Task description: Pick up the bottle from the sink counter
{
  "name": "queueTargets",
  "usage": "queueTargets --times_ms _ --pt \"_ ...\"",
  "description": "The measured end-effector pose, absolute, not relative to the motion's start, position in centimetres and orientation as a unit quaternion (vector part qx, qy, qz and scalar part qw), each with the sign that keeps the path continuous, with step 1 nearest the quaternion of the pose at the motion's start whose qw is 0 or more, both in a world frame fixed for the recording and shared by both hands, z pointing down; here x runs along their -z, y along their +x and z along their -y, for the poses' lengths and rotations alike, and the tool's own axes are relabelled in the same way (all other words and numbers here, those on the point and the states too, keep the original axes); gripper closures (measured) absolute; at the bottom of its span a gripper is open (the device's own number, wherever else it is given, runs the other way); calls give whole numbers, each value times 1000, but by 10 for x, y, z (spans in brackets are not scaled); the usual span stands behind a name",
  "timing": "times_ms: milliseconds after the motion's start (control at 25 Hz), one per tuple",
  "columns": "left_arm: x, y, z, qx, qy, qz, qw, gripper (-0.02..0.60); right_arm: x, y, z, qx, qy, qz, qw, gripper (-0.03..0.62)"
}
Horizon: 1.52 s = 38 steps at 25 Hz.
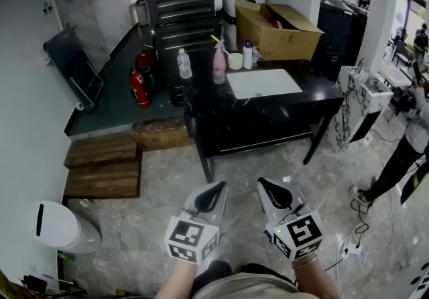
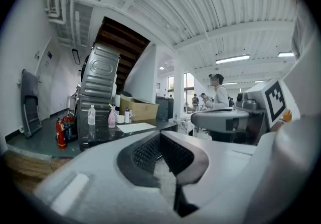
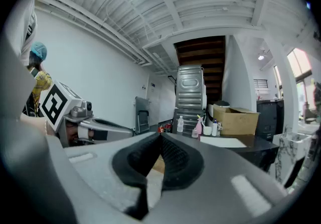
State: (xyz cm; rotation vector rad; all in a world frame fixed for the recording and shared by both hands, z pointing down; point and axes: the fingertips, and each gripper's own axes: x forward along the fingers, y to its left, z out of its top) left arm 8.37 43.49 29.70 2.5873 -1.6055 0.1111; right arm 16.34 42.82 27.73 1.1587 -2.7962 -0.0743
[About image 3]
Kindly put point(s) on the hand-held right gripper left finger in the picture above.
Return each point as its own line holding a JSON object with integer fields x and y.
{"x": 100, "y": 167}

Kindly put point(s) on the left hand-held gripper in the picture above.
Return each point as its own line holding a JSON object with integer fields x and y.
{"x": 56, "y": 103}

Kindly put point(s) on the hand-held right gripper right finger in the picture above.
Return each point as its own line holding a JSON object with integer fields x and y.
{"x": 213, "y": 180}

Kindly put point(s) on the small glass jar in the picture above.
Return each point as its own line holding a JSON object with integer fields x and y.
{"x": 194, "y": 133}

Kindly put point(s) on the person's left forearm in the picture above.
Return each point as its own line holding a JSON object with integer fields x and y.
{"x": 32, "y": 122}

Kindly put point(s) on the white sink basin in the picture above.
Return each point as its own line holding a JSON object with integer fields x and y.
{"x": 223, "y": 142}

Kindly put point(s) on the white pump bottle blue cap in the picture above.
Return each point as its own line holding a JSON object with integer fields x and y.
{"x": 215, "y": 128}

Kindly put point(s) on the pink spray bottle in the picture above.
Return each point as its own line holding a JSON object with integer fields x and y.
{"x": 199, "y": 128}

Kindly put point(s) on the black sink countertop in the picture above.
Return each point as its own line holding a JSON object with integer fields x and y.
{"x": 258, "y": 150}

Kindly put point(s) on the clear plastic water bottle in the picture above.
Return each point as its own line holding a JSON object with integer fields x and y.
{"x": 180, "y": 125}

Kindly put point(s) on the person's left hand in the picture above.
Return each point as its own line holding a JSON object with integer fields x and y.
{"x": 72, "y": 132}

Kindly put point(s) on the white ceramic cup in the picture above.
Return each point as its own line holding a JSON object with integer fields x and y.
{"x": 207, "y": 130}

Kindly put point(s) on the chrome faucet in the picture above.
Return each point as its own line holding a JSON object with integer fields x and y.
{"x": 220, "y": 127}

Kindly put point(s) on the brown cardboard box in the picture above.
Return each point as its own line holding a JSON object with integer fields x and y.
{"x": 235, "y": 122}

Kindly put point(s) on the marble pattern cabinet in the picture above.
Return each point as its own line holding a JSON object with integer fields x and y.
{"x": 283, "y": 152}

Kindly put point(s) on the black dish rack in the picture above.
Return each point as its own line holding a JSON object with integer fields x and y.
{"x": 190, "y": 92}

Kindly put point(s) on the black cabinet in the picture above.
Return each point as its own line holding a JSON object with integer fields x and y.
{"x": 269, "y": 120}

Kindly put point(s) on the blue hair net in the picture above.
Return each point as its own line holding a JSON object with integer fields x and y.
{"x": 39, "y": 49}

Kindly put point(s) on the wooden staircase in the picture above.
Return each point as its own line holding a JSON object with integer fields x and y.
{"x": 200, "y": 52}

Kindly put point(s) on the person's light shirt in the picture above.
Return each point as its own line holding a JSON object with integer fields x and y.
{"x": 26, "y": 42}

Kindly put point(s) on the window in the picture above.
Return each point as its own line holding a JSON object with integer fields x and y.
{"x": 299, "y": 64}

